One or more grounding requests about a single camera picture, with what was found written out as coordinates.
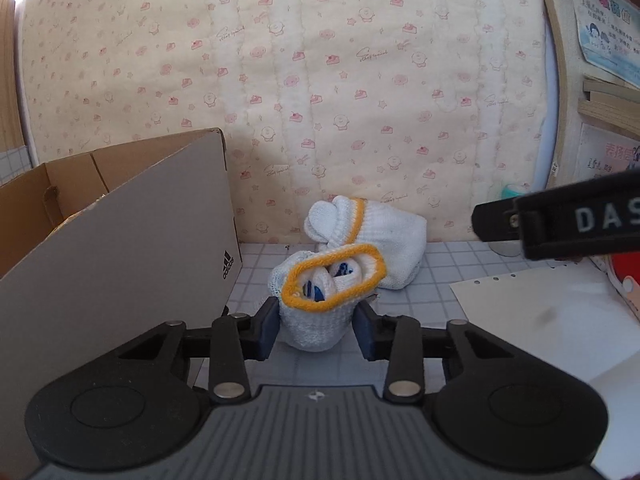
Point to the blue-dotted white glove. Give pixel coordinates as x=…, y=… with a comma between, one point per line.
x=310, y=330

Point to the blue book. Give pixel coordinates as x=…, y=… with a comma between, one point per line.
x=615, y=91

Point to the red cylinder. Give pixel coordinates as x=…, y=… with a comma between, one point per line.
x=627, y=265

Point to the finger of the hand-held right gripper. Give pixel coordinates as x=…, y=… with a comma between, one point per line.
x=550, y=225

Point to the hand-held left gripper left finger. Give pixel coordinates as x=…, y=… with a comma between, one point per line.
x=267, y=330

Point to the cardboard shoe box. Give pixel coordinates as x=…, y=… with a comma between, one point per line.
x=125, y=260

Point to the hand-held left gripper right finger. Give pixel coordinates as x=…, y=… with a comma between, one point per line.
x=366, y=332

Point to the blue cartoon card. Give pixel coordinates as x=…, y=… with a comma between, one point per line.
x=610, y=20

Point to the teal capped bottle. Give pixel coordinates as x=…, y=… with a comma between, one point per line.
x=515, y=191

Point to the white perforated paper sheet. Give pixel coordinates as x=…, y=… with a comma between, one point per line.
x=525, y=320

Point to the white pink cartoon card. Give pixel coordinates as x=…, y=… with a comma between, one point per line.
x=600, y=155

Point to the white knit glove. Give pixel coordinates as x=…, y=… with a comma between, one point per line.
x=395, y=240

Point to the white grid desktop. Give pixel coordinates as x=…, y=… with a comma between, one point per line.
x=430, y=300

